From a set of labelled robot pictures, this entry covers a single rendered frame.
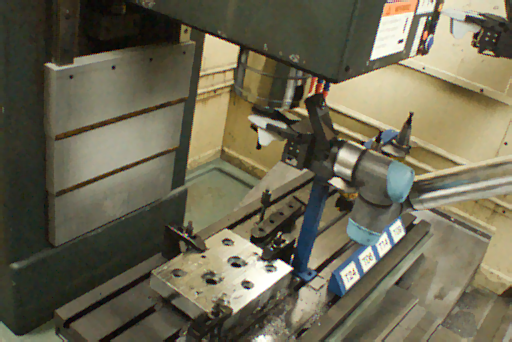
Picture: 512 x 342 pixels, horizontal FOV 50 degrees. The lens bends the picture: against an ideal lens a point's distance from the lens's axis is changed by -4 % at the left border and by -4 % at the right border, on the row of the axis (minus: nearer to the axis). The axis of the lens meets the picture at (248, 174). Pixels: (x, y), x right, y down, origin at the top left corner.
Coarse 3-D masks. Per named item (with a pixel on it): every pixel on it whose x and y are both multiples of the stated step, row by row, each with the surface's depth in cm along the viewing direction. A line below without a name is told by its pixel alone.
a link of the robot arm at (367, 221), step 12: (360, 204) 113; (372, 204) 111; (396, 204) 118; (360, 216) 114; (372, 216) 112; (384, 216) 113; (396, 216) 119; (348, 228) 118; (360, 228) 114; (372, 228) 114; (384, 228) 116; (360, 240) 116; (372, 240) 115
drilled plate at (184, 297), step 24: (216, 240) 151; (240, 240) 153; (168, 264) 139; (192, 264) 141; (216, 264) 142; (240, 264) 146; (264, 264) 146; (168, 288) 133; (192, 288) 133; (216, 288) 134; (240, 288) 136; (264, 288) 137; (192, 312) 131; (240, 312) 131
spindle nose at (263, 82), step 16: (240, 48) 113; (240, 64) 113; (256, 64) 110; (272, 64) 108; (240, 80) 114; (256, 80) 111; (272, 80) 110; (288, 80) 110; (304, 80) 112; (240, 96) 115; (256, 96) 112; (272, 96) 112; (288, 96) 112; (304, 96) 115
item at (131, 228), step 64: (0, 0) 111; (64, 0) 119; (0, 64) 118; (64, 64) 127; (0, 128) 126; (0, 192) 135; (0, 256) 146; (64, 256) 157; (128, 256) 183; (0, 320) 160
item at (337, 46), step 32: (128, 0) 120; (160, 0) 114; (192, 0) 109; (224, 0) 104; (256, 0) 100; (288, 0) 96; (320, 0) 92; (352, 0) 89; (384, 0) 96; (224, 32) 106; (256, 32) 102; (288, 32) 98; (320, 32) 94; (352, 32) 91; (416, 32) 116; (288, 64) 100; (320, 64) 96; (352, 64) 97; (384, 64) 109
